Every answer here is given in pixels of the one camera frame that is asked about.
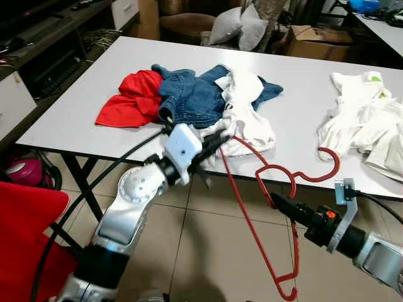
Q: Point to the blue denim jacket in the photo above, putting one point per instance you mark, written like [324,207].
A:
[189,97]

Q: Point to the brown cardboard box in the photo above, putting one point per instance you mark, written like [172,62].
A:
[318,44]

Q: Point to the grey robot leg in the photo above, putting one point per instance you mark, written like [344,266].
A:
[152,297]

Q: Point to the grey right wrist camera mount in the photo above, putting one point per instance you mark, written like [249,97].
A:
[345,192]

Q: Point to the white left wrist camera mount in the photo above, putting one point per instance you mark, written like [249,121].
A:
[181,148]

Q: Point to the black shelf unit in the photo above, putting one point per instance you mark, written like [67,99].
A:
[44,31]

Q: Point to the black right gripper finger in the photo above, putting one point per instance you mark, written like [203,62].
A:
[293,203]
[293,214]

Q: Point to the blue box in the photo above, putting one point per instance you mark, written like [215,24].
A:
[364,6]

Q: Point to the pink plastic container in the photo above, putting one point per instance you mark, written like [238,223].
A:
[28,173]

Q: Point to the red garment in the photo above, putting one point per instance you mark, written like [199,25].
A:
[129,100]

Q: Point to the grey pillow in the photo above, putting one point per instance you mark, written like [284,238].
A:
[252,28]
[225,26]

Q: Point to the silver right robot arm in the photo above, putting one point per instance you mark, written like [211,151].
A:
[384,261]

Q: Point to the white cabinet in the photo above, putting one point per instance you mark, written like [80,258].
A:
[16,107]

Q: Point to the red clothes hanger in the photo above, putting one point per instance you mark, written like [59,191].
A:
[337,167]

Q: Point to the white garment green label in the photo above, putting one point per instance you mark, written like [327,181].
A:
[352,113]

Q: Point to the brown armchair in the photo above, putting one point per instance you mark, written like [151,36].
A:
[186,25]

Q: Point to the white drawer front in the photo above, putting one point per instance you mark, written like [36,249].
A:
[124,12]

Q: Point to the cream garment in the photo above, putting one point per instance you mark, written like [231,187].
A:
[390,157]

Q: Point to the white side table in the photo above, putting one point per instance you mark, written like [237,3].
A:
[384,34]

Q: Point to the white flag print t-shirt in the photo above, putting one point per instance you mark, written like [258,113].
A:
[252,123]

